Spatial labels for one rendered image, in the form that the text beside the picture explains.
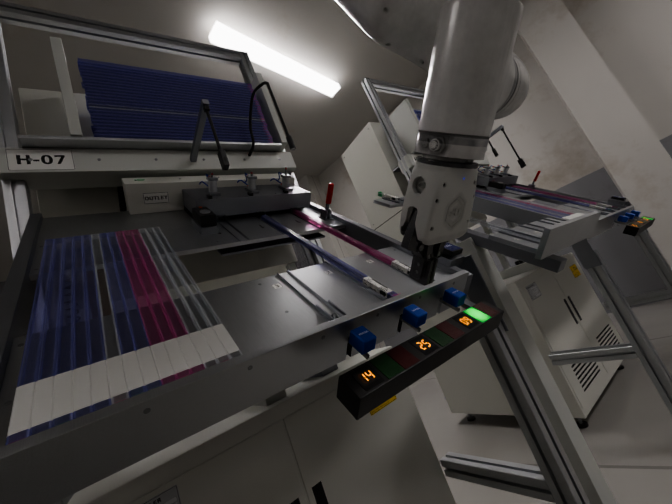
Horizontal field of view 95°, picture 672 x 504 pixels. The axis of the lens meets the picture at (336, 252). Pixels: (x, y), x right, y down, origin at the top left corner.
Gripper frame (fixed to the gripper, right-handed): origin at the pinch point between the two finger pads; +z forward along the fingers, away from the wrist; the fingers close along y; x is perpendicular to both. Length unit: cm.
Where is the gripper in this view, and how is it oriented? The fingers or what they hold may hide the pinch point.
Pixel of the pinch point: (423, 268)
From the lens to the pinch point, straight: 47.0
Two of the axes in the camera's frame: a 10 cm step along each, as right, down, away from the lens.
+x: -6.1, -3.6, 7.1
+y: 7.9, -1.8, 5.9
